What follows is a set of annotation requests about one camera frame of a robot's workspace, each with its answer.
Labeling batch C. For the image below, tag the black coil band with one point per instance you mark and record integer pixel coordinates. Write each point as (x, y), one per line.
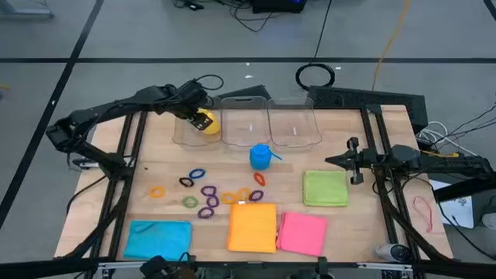
(181, 181)

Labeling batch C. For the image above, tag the black wedge panel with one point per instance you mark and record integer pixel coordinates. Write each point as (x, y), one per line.
(248, 94)

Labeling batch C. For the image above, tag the blue sports bottle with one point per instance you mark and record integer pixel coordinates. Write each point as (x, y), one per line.
(259, 157)

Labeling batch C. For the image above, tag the grey metal floor base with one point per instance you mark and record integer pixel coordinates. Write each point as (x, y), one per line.
(23, 7)

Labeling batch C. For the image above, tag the yellow sports bottle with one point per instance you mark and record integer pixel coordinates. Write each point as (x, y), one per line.
(214, 125)

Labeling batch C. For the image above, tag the yellow plug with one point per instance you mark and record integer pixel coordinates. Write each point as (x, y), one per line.
(451, 155)

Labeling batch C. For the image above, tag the red coil band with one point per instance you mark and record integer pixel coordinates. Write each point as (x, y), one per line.
(256, 175)

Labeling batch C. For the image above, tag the orange coil band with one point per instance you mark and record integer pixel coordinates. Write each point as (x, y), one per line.
(151, 191)

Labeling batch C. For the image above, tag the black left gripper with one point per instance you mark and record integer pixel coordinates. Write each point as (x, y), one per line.
(193, 105)

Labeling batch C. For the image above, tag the orange microfibre cloth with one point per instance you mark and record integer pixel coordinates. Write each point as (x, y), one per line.
(252, 228)

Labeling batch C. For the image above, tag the black aluminium rig frame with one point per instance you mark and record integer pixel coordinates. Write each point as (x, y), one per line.
(38, 269)

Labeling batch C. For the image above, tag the black flat panel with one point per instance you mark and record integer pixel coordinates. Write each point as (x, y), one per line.
(368, 98)

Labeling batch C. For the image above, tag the black electronics box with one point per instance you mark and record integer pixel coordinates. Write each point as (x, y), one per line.
(277, 4)

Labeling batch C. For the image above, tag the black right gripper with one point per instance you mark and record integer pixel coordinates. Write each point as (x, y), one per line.
(368, 159)

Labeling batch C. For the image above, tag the clear plastic bin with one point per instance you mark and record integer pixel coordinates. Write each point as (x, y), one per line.
(294, 128)
(186, 135)
(246, 128)

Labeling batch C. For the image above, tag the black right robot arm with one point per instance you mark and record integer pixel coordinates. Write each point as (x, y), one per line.
(445, 164)

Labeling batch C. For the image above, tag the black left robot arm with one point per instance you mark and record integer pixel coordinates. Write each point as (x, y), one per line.
(147, 95)

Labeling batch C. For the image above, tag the blue coil band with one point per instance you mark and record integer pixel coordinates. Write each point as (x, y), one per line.
(191, 175)

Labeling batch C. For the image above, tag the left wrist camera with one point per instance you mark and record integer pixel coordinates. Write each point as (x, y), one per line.
(191, 90)

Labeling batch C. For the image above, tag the green microfibre cloth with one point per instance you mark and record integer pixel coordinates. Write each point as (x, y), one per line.
(325, 188)

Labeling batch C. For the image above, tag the white and black cylinder device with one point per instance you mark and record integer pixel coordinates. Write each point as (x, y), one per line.
(393, 252)

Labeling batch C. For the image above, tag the yellow orange stick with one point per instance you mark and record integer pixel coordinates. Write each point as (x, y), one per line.
(222, 198)
(238, 193)

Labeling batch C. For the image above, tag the black bulky object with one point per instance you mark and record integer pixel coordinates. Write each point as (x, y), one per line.
(162, 268)

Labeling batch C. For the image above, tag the white paper sheet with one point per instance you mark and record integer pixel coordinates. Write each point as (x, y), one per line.
(461, 209)

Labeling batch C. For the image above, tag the blue microfibre cloth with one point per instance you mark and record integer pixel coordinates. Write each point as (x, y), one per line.
(159, 240)

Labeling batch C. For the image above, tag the silver frame bracket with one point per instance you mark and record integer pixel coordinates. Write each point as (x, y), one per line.
(124, 265)
(383, 266)

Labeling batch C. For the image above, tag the pink microfibre cloth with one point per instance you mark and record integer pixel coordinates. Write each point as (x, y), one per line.
(302, 234)

